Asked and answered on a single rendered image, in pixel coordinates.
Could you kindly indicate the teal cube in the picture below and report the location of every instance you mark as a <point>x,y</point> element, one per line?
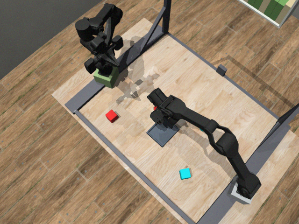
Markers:
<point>185,173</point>

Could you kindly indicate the red cube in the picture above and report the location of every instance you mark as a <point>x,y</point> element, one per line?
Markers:
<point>111,116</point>

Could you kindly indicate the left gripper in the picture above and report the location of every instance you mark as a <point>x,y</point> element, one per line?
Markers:
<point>170,119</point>

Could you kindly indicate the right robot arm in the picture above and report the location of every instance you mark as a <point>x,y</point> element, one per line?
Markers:
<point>110,14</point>

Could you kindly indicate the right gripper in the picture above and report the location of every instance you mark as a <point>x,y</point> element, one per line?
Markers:
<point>102,52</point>

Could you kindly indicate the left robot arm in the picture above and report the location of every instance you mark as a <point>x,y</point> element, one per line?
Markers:
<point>227,145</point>

